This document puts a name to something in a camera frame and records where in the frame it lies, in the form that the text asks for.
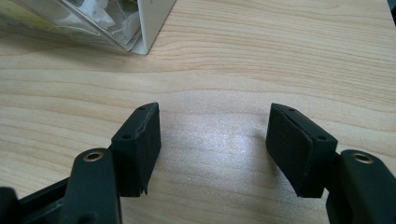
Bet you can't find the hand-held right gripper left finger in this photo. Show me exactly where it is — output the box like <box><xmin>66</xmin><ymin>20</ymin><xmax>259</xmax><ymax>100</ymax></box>
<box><xmin>110</xmin><ymin>102</ymin><xmax>163</xmax><ymax>198</ymax></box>

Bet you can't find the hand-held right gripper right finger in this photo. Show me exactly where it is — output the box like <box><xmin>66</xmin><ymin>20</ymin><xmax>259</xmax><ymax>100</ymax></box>
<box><xmin>264</xmin><ymin>103</ymin><xmax>339</xmax><ymax>199</ymax></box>

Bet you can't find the white drawer organizer case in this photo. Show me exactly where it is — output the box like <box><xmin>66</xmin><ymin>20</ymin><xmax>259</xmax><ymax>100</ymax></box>
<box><xmin>129</xmin><ymin>0</ymin><xmax>177</xmax><ymax>56</ymax></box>

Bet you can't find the pile of clear tea bags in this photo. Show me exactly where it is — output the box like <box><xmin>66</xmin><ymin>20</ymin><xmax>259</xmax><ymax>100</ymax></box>
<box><xmin>66</xmin><ymin>0</ymin><xmax>142</xmax><ymax>45</ymax></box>

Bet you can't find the clear drawer with capsules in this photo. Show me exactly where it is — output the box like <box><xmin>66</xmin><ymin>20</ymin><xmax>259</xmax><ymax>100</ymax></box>
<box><xmin>0</xmin><ymin>0</ymin><xmax>144</xmax><ymax>53</ymax></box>

